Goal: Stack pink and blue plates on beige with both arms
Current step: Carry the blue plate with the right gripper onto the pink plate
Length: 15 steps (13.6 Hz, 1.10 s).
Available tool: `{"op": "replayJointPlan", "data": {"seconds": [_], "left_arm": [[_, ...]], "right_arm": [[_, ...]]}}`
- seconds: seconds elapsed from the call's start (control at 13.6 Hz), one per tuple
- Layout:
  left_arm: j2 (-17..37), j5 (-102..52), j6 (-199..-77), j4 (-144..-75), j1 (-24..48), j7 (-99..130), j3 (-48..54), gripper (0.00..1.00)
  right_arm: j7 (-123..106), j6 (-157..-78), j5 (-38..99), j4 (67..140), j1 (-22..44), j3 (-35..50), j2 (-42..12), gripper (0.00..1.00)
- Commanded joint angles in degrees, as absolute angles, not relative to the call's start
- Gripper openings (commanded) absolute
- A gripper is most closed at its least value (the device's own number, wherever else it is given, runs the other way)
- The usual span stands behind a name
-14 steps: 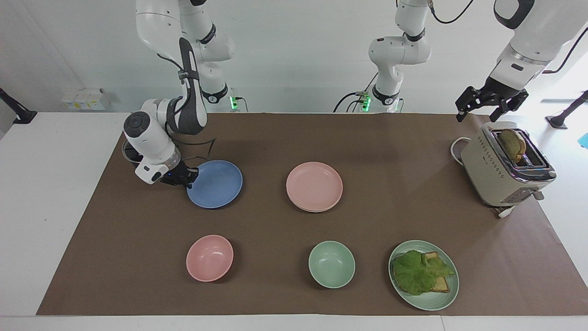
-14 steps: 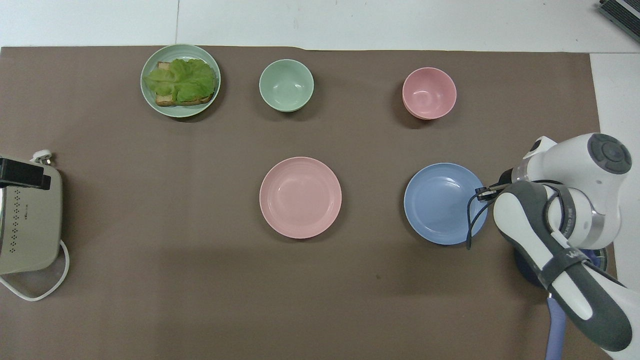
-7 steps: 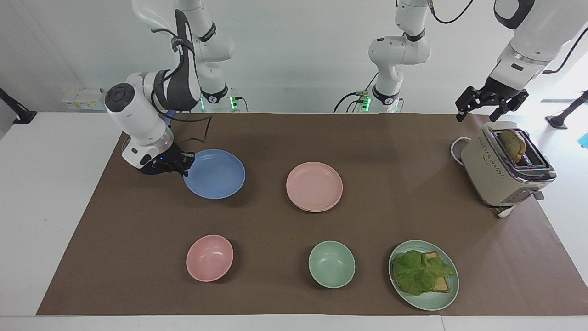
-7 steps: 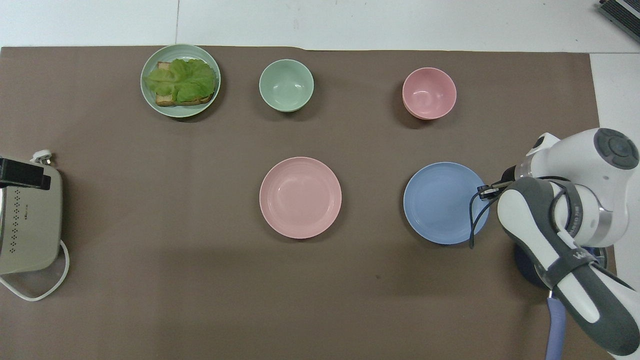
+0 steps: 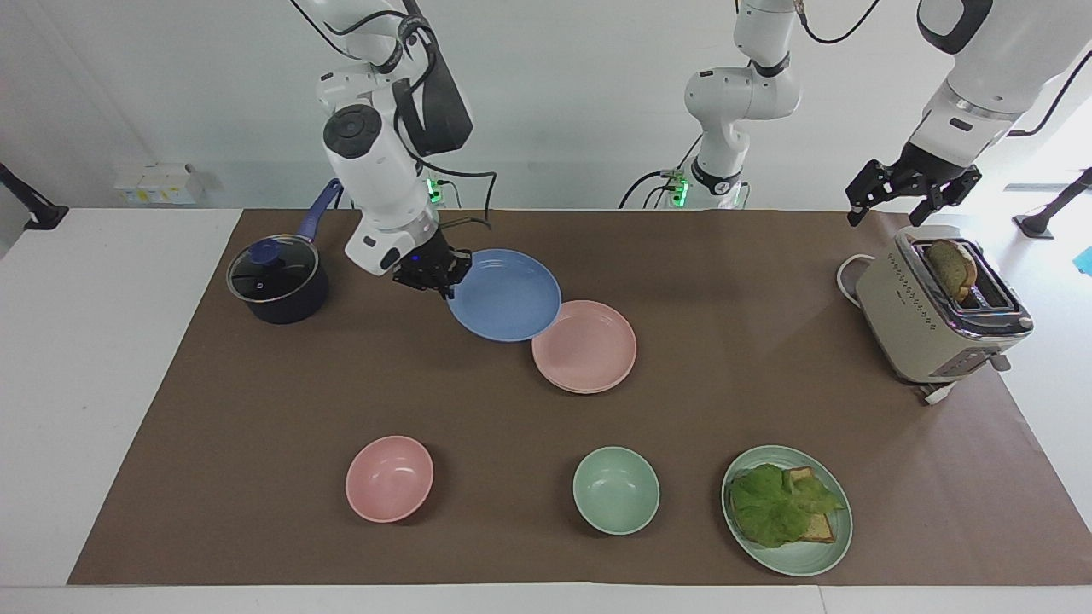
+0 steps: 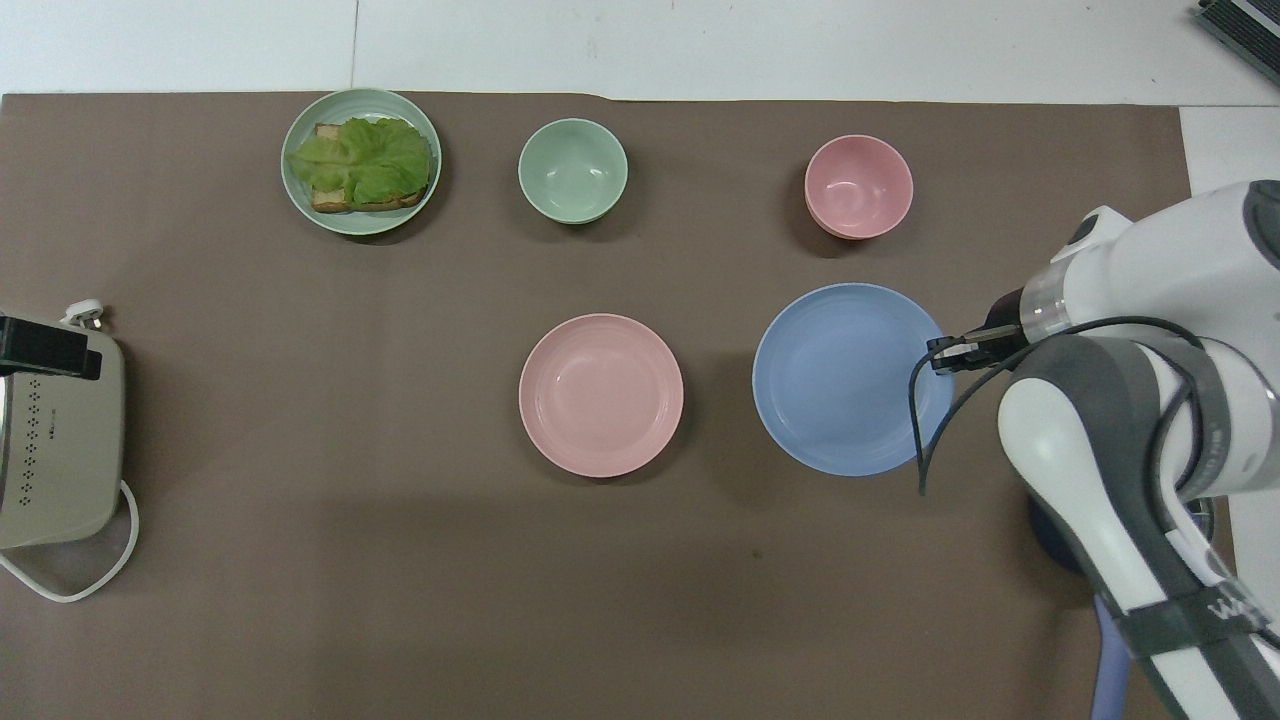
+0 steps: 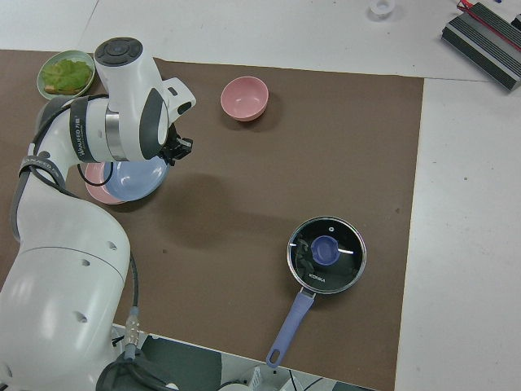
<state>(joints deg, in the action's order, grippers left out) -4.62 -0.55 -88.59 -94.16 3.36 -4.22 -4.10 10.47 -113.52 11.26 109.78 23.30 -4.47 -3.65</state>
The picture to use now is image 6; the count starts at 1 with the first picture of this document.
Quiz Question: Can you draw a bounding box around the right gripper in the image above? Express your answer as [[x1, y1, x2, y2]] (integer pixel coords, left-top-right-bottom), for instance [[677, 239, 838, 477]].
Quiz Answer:
[[962, 287, 1030, 355]]

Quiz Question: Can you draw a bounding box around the blue plate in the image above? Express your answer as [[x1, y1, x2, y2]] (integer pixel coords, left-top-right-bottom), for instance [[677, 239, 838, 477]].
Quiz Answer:
[[752, 282, 956, 477]]

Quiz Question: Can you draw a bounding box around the pink bowl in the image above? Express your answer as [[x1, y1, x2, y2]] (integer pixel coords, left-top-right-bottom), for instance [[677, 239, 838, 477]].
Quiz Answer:
[[804, 134, 915, 241]]

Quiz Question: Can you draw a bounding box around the lavender curved object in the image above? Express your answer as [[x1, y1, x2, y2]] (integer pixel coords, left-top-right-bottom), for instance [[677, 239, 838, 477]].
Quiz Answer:
[[1092, 594, 1134, 720]]

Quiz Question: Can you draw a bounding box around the grey ribbed device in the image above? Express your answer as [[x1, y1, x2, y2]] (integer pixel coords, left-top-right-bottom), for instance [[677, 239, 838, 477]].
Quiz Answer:
[[1194, 0, 1280, 58]]

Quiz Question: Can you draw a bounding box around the pink plate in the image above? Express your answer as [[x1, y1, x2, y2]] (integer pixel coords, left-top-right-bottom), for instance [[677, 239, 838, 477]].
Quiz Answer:
[[518, 313, 686, 479]]

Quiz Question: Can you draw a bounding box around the green bowl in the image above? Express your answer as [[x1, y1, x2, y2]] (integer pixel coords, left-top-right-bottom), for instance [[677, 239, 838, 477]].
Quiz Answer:
[[517, 118, 630, 225]]

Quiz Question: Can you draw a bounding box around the green lettuce leaf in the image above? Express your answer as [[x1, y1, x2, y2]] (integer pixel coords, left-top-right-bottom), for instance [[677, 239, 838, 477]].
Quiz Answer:
[[287, 116, 434, 206]]

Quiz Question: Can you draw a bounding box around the toast slice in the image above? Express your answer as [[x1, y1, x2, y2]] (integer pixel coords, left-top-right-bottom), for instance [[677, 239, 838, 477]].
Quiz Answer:
[[310, 122, 432, 214]]

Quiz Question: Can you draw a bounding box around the green plate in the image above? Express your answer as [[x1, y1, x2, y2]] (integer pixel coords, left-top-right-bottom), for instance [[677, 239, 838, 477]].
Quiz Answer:
[[280, 88, 443, 237]]

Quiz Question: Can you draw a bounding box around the beige appliance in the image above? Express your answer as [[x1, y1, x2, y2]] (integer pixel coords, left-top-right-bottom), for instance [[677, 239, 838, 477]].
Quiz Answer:
[[0, 318, 127, 550]]

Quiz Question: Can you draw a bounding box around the black stand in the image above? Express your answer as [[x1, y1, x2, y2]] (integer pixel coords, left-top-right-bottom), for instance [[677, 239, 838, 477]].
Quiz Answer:
[[0, 314, 104, 381]]

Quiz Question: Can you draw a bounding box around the black cable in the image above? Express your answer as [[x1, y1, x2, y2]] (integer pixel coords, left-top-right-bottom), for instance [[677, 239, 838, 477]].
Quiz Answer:
[[907, 315, 1217, 498]]

